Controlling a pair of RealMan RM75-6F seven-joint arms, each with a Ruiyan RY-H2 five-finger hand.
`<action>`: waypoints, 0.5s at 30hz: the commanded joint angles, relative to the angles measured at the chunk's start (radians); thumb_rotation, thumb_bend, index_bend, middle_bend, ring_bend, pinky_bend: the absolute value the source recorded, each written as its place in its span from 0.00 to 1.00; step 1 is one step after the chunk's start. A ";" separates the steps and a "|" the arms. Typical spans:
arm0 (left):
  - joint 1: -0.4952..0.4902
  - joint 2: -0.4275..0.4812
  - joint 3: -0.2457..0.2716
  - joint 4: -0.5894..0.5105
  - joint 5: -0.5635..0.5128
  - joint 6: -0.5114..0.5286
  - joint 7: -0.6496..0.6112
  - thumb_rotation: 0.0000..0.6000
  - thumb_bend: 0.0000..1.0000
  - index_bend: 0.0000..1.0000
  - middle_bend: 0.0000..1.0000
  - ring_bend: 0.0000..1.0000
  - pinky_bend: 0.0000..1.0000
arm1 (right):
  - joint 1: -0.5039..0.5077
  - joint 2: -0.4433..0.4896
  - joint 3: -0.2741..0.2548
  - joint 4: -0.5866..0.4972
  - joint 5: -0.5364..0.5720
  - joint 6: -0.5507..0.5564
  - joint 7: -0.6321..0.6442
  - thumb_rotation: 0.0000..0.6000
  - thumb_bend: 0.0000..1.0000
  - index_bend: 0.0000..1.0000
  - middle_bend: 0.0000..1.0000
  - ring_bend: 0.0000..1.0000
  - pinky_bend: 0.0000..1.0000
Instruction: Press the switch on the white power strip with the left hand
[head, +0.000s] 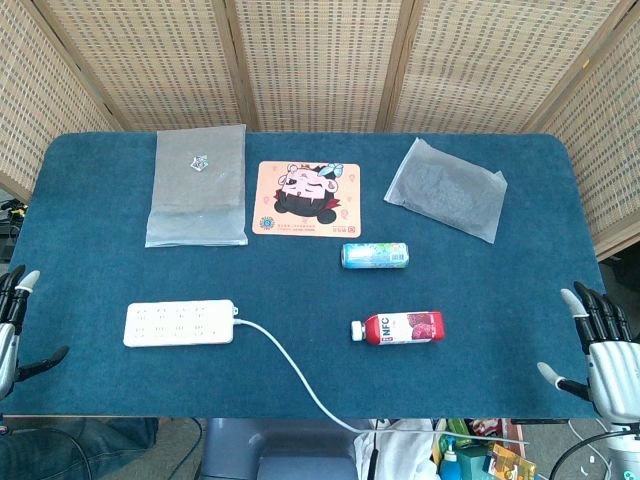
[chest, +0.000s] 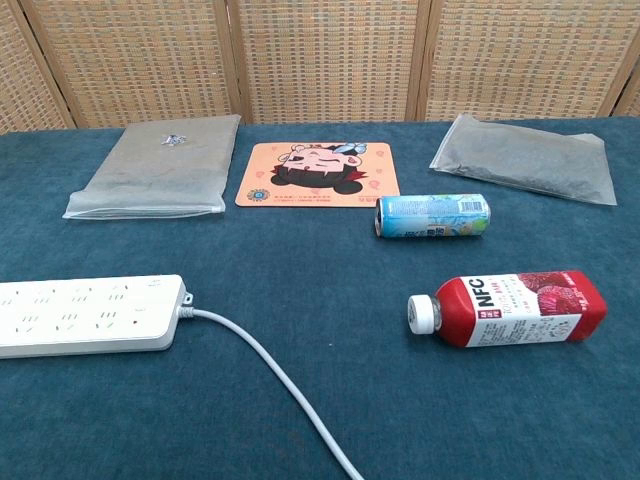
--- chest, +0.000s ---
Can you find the orange cartoon mouse pad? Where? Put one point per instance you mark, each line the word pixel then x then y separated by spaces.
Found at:
pixel 320 175

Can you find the white power strip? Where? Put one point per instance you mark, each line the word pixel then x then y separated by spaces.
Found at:
pixel 90 312

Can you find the blue drink can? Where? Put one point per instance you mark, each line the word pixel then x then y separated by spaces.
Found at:
pixel 435 215

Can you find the red NFC juice bottle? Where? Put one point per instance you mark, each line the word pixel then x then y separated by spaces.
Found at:
pixel 515 310

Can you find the woven bamboo folding screen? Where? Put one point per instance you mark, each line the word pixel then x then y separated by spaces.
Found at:
pixel 320 60

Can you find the blue-green table cloth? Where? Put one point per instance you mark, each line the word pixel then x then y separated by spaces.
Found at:
pixel 320 400

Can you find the frosted zip bag with print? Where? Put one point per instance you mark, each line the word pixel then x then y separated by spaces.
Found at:
pixel 160 172

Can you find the frosted zip bag dark contents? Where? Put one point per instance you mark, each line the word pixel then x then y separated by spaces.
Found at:
pixel 525 160

